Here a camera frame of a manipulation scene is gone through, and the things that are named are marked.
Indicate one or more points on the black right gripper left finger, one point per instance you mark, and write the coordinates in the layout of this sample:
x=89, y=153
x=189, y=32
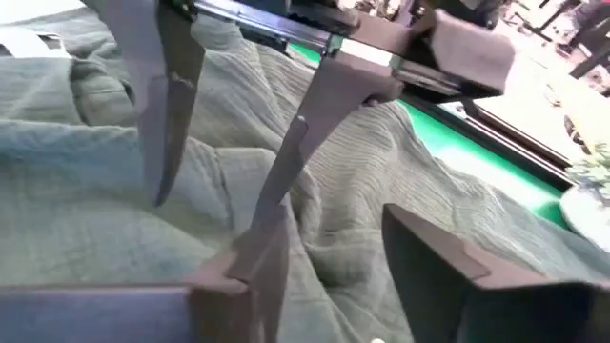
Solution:
x=143, y=314

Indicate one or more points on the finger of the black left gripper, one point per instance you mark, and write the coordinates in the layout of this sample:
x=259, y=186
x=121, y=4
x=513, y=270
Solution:
x=333, y=90
x=157, y=71

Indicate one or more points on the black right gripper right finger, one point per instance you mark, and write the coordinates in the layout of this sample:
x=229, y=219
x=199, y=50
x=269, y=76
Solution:
x=476, y=309

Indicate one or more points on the dark green polo shirt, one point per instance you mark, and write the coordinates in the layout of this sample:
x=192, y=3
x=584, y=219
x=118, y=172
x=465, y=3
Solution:
x=95, y=214

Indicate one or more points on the green table mat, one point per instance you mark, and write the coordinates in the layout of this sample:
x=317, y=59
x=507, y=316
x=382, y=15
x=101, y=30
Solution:
x=476, y=157

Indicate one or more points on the pale green spiky plant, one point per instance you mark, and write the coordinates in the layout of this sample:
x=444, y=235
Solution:
x=591, y=190

